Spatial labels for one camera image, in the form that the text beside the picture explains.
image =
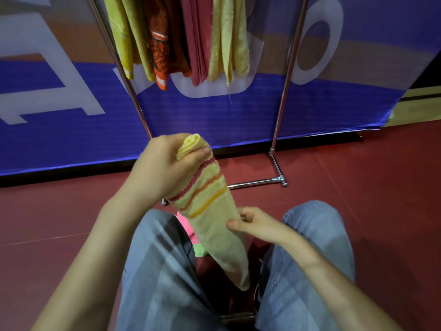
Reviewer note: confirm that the person's left hand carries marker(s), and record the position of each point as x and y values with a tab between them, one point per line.
162	172

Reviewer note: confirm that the person's right hand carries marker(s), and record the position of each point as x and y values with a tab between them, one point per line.
262	227

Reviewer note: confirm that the pale yellow striped towel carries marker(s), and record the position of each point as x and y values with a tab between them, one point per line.
213	217

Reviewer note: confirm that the pink towel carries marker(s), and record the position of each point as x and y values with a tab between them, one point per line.
187	227
198	41

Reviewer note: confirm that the light green towel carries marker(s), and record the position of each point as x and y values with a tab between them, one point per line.
200	250

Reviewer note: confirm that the orange brown patterned towel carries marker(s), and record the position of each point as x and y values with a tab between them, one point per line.
163	51

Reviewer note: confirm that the yellow patterned towel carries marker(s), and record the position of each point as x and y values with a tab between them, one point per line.
122	34

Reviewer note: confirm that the metal towel rack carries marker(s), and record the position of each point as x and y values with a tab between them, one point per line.
289	75

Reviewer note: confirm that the person's left forearm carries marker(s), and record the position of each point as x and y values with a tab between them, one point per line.
86	268

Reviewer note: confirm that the person's right forearm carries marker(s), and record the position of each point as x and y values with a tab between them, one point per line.
337	293

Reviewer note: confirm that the person's grey trousers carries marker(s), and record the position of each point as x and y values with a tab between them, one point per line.
158	272

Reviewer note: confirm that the chrome metal bar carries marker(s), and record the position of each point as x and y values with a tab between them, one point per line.
237	317

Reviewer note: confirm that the blue printed banner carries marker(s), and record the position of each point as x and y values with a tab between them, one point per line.
361	48

